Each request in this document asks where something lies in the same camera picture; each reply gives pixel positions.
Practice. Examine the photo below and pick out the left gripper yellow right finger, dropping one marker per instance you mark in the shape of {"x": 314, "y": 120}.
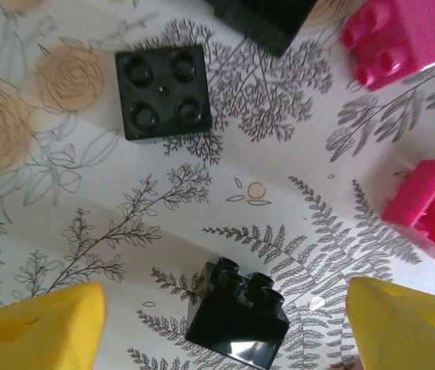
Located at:
{"x": 402, "y": 331}

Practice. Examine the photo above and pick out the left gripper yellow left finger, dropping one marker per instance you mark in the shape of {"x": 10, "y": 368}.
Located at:
{"x": 36, "y": 331}

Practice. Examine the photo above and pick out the pink lego brick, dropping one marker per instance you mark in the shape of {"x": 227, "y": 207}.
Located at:
{"x": 410, "y": 34}
{"x": 429, "y": 208}

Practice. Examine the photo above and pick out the black lego brick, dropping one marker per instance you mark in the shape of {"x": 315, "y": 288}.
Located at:
{"x": 237, "y": 327}
{"x": 163, "y": 92}
{"x": 267, "y": 23}

